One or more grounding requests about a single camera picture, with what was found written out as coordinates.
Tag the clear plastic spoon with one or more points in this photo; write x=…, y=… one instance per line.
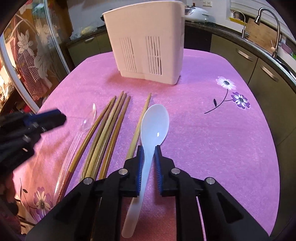
x=85, y=126

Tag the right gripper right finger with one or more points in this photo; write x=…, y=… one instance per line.
x=205, y=210

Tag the pink floral tablecloth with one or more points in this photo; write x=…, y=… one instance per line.
x=217, y=129

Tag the bamboo chopstick separate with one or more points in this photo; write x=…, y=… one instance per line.
x=136, y=135

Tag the white plastic spoon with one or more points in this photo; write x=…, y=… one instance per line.
x=153, y=131

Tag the wooden cutting board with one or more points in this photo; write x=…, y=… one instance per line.
x=263, y=35

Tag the white rice cooker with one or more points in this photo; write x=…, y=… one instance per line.
x=195, y=14

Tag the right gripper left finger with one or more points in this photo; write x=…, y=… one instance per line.
x=92, y=209

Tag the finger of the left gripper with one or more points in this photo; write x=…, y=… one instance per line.
x=45, y=121

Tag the white plastic utensil holder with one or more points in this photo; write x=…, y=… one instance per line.
x=147, y=39

